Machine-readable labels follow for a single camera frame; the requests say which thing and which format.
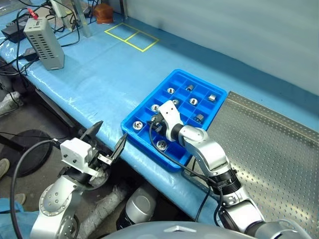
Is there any grey vented box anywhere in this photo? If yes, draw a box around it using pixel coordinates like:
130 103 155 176
23 18 65 71

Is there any grey aluminium post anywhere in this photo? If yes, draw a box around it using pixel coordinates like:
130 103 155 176
74 0 92 38

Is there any grey rounded housing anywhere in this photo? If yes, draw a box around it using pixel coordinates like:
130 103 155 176
116 186 158 231

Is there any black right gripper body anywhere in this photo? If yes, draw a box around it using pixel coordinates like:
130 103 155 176
156 120 167 136

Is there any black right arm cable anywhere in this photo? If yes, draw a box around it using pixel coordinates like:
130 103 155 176
148 120 225 229

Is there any thin grey post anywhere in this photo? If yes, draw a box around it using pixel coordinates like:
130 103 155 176
119 0 128 19

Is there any white plastic wrapped bundle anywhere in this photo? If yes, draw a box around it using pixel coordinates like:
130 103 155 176
0 91 21 117

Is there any perforated steel tray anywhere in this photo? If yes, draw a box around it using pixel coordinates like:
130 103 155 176
181 91 319 239

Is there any blue plastic table cover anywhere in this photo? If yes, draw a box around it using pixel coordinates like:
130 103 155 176
0 14 319 225

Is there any large black power adapter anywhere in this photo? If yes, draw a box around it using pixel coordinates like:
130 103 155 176
1 21 27 42

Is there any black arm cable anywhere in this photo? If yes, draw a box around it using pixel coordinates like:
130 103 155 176
9 139 63 239
148 120 225 229

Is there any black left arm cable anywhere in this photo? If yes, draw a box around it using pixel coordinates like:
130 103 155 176
9 139 63 239

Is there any grey shoe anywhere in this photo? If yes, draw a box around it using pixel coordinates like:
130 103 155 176
13 193 26 205
0 158 10 179

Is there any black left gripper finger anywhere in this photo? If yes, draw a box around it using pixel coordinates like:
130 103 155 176
80 120 104 149
110 133 129 165

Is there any round black stand base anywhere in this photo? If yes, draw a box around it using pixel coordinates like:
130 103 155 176
0 129 53 178

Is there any blue compartment tray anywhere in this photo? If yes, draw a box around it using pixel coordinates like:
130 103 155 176
121 69 228 173

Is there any black power cable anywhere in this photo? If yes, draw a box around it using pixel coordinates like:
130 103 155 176
60 14 82 48
14 7 33 75

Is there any small black power adapter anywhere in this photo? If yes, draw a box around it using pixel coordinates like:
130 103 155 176
23 48 40 62

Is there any blue garment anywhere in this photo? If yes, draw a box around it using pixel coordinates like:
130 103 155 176
0 198 40 239

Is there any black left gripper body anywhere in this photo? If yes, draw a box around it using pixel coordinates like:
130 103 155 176
86 146 113 175

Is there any black table frame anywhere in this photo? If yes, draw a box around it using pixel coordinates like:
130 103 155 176
34 87 77 129

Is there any grey foam wrapped pipe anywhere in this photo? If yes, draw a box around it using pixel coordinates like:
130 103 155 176
81 184 130 237

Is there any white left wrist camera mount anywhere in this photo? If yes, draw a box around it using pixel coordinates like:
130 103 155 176
60 138 93 174

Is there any brown box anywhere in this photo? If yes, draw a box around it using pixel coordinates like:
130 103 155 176
94 3 114 25

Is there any grey robot torso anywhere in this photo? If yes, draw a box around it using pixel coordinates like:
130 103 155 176
99 219 265 239

